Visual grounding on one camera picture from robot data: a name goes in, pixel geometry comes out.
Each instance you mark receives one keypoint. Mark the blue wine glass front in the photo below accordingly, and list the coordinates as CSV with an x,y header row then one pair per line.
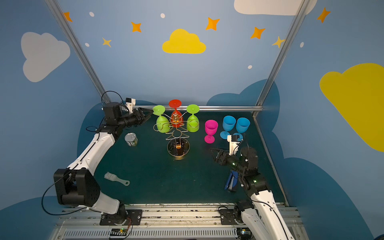
x,y
228,124

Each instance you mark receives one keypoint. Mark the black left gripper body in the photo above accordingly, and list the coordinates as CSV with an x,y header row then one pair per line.
x,y
139,115

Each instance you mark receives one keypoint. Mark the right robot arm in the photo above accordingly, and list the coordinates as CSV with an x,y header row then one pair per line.
x,y
260,213

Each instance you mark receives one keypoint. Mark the red wine glass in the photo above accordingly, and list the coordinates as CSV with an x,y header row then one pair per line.
x,y
176,118

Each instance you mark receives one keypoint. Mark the grey dish brush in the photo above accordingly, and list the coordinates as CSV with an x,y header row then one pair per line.
x,y
114,178

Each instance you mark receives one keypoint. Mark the blue wine glass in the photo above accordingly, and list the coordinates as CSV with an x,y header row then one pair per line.
x,y
242,126
228,124

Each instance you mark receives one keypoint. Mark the gold wire glass rack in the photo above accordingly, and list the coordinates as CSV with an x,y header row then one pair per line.
x,y
178,145

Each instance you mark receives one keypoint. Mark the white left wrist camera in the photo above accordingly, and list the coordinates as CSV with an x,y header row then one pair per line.
x,y
130,103

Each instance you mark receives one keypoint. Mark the left corner frame post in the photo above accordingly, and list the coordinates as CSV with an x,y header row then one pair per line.
x,y
65,25

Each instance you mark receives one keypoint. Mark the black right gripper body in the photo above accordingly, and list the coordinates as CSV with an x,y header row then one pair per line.
x,y
224,157

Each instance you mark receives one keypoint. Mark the pink wine glass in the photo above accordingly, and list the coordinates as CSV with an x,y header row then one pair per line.
x,y
211,127

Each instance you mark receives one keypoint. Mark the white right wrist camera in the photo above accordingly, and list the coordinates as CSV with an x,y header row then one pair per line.
x,y
234,142

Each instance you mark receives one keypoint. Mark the corner frame post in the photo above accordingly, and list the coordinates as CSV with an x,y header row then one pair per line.
x,y
291,34
65,25

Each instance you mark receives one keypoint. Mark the green wine glass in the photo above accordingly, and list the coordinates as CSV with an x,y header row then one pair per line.
x,y
193,123
162,123

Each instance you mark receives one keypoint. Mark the right corner frame post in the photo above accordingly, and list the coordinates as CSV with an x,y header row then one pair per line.
x,y
291,34

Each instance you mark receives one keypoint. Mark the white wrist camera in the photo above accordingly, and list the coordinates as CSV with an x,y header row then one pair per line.
x,y
130,103
234,142

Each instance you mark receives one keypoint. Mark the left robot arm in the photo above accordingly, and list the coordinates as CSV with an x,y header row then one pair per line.
x,y
76,186

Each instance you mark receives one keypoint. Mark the silver tin can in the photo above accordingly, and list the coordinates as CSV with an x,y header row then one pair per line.
x,y
131,139

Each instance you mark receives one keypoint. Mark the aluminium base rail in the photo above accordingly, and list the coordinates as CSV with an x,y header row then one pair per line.
x,y
152,222

